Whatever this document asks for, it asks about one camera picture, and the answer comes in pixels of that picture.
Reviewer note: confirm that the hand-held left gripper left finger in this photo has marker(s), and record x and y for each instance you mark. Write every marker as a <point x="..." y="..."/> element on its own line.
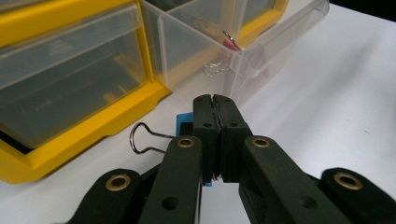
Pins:
<point x="180" y="174"/>

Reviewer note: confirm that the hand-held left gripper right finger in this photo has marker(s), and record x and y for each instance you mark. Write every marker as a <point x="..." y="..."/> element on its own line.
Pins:
<point x="267" y="174"/>

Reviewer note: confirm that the blue binder clip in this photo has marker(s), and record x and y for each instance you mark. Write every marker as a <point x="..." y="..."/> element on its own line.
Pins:
<point x="183" y="118"/>

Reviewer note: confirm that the yellow black organizer cabinet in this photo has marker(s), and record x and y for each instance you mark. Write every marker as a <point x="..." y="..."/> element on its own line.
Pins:
<point x="93" y="124"/>

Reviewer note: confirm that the clear plastic drawer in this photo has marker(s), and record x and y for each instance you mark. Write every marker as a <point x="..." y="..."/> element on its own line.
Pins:
<point x="186" y="46"/>

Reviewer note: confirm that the pink binder clip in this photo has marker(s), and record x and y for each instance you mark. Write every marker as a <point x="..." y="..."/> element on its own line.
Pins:
<point x="231" y="42"/>

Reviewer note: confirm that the white table cover board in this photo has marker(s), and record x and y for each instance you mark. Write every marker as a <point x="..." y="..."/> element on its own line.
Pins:
<point x="311" y="93"/>

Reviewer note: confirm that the grid of clear organizer drawers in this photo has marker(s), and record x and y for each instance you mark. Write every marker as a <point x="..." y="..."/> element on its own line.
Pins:
<point x="62" y="77"/>

